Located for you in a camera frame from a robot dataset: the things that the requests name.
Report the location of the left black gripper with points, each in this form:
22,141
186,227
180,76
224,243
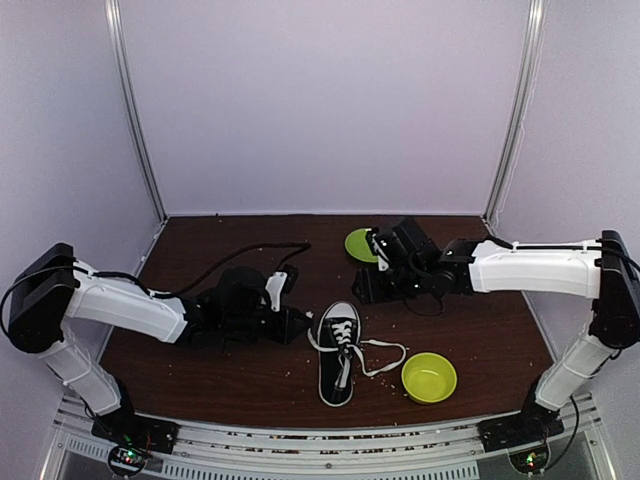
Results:
286,333

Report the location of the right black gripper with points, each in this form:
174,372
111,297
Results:
370,291

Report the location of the black white canvas sneaker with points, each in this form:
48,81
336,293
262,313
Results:
334,339

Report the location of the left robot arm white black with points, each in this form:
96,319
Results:
58,287

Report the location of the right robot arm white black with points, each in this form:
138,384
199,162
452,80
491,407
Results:
595,272

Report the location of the green plate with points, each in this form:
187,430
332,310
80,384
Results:
357,247

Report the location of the yellow-green bowl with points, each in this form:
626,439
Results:
429,378

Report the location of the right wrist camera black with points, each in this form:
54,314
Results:
393,246

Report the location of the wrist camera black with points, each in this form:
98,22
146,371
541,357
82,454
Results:
393,246
245,289

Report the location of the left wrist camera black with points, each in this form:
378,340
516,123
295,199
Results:
245,289

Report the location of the front aluminium rail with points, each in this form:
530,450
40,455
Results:
442,450

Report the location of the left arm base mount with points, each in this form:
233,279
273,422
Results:
142,433

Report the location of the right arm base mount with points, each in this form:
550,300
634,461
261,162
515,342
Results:
516,430

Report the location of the right aluminium frame post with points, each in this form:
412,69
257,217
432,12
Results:
515,127

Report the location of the aluminium frame post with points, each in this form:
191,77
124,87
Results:
116,32
515,127

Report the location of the left aluminium frame post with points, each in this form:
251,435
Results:
116,32

